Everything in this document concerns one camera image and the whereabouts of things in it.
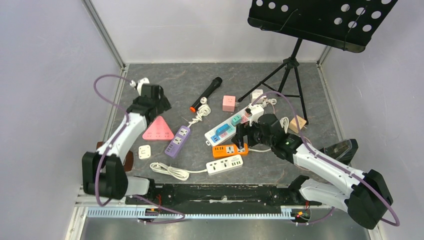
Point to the blue plug adapter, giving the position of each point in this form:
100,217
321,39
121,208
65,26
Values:
222,129

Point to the white cube socket adapter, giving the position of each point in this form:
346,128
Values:
254,95

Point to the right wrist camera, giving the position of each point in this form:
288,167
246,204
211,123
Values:
253,112

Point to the tan cube socket adapter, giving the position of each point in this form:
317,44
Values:
297,124

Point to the teal usb charger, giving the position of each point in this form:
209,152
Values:
236,119

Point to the black microphone orange end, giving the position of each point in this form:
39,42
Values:
215,83

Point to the purple power strip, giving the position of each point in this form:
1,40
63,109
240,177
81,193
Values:
177,142

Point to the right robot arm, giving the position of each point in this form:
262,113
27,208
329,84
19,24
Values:
364,196

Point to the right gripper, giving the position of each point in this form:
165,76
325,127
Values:
243,135

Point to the salmon pink usb charger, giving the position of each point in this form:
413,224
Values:
245,118

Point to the white multicolour power strip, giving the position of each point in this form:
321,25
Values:
213,140

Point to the white cord small strip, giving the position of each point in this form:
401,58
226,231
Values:
177,173

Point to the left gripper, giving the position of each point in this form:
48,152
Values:
164,105

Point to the pink cube socket adapter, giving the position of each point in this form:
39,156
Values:
229,103

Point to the pink triangular socket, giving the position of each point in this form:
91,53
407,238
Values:
159,130

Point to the white small power strip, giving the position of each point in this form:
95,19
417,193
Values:
224,164

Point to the black music stand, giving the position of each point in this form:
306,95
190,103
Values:
347,25

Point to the orange power strip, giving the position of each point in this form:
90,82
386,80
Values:
224,151

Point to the left metronome brown base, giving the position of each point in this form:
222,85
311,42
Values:
129,161

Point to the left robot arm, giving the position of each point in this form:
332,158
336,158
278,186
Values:
103,174

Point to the white square adapter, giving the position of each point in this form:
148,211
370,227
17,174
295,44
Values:
144,152

